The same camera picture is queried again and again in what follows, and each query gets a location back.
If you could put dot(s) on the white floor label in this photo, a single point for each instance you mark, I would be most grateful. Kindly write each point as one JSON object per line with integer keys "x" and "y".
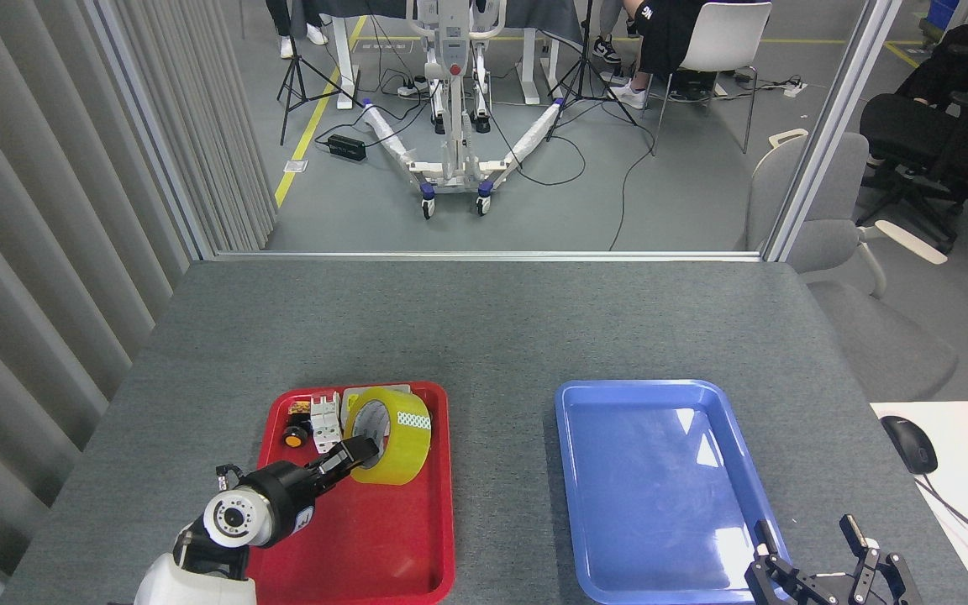
{"x": 296, "y": 165}

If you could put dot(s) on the white plastic chair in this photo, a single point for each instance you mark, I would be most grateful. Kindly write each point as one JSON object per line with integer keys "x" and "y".
{"x": 732, "y": 38}

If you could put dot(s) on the red plastic tray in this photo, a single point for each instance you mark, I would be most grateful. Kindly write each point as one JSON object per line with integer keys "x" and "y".
{"x": 366, "y": 546}

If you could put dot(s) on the white power strip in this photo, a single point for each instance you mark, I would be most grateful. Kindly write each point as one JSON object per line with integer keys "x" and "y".
{"x": 795, "y": 86}

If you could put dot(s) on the seated person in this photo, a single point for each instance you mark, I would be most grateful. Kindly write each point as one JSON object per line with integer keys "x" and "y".
{"x": 660, "y": 34}

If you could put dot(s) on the black tripod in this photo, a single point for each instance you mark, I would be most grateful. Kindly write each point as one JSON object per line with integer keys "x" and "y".
{"x": 296, "y": 63}
{"x": 588, "y": 50}

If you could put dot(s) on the white circuit breaker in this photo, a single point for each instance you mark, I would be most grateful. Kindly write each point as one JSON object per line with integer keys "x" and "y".
{"x": 324, "y": 420}

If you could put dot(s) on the black computer mouse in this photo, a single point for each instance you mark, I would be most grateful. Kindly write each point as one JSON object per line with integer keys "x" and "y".
{"x": 911, "y": 444}

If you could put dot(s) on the blue plastic tray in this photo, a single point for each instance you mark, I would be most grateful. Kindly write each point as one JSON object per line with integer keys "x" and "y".
{"x": 660, "y": 470}

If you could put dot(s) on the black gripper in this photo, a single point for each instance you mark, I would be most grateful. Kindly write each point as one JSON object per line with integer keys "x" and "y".
{"x": 833, "y": 592}
{"x": 291, "y": 491}

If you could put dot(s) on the blue bin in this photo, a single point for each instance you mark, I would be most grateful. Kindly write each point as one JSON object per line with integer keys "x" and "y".
{"x": 942, "y": 17}

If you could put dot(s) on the yellow tape roll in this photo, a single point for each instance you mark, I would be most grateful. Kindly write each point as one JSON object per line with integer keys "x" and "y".
{"x": 404, "y": 454}

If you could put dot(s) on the white wheeled stand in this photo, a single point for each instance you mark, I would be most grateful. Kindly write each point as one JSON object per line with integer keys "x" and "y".
{"x": 455, "y": 160}

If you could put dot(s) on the black office chair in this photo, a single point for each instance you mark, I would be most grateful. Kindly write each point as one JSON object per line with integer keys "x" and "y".
{"x": 912, "y": 134}

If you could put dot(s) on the silver post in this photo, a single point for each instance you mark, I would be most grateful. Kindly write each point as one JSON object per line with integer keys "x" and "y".
{"x": 833, "y": 126}

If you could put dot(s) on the standing person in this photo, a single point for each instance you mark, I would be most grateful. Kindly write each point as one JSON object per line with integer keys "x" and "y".
{"x": 278, "y": 17}

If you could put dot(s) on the person's leg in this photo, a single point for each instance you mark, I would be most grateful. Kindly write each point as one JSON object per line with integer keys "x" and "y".
{"x": 606, "y": 50}

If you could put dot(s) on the black power adapter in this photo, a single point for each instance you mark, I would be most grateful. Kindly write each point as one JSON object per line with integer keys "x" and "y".
{"x": 346, "y": 147}

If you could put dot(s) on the small yellow black component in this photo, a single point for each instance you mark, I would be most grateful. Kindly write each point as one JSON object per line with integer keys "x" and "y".
{"x": 299, "y": 407}

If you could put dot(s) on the orange push button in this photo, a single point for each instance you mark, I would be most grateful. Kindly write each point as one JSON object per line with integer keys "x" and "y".
{"x": 294, "y": 435}

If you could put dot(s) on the grey office chair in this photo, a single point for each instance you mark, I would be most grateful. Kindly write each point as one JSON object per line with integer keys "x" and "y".
{"x": 870, "y": 336}

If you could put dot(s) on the silver rail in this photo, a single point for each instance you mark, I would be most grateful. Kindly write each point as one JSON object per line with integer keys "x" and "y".
{"x": 492, "y": 255}

